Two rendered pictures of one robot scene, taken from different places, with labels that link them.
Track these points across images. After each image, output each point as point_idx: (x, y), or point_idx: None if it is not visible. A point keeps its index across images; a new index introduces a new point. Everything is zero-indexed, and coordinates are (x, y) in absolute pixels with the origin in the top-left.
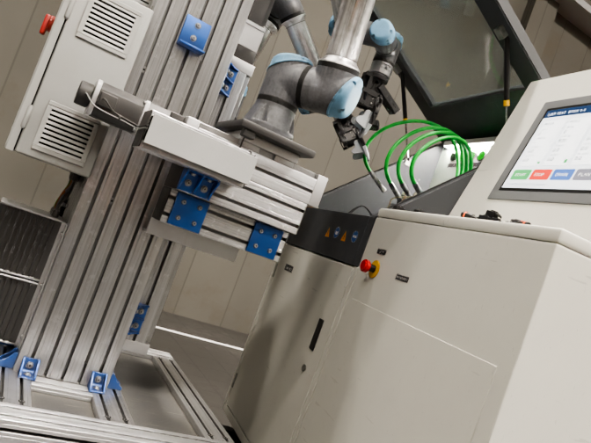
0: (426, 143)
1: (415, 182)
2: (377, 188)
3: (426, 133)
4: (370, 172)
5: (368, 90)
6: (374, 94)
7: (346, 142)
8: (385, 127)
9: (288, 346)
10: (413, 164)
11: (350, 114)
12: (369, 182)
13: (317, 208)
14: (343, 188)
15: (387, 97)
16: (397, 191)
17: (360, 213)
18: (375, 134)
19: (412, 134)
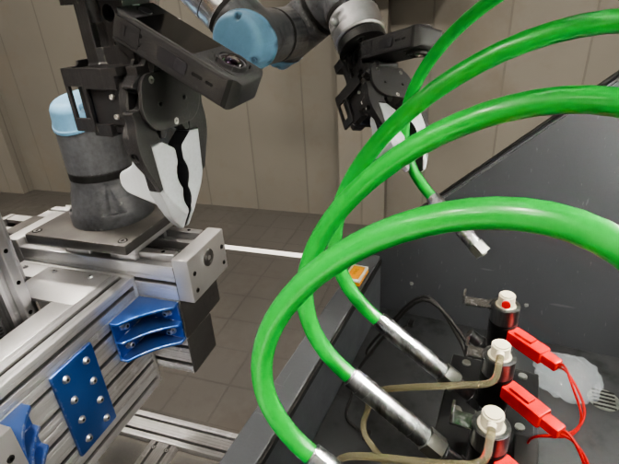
0: (281, 292)
1: (303, 458)
2: (555, 173)
3: (383, 154)
4: (429, 203)
5: (78, 78)
6: (101, 80)
7: (359, 124)
8: (437, 43)
9: None
10: (260, 393)
11: (358, 31)
12: (524, 164)
13: (322, 310)
14: (449, 197)
15: (158, 57)
16: (406, 348)
17: (515, 243)
18: (413, 79)
19: (396, 131)
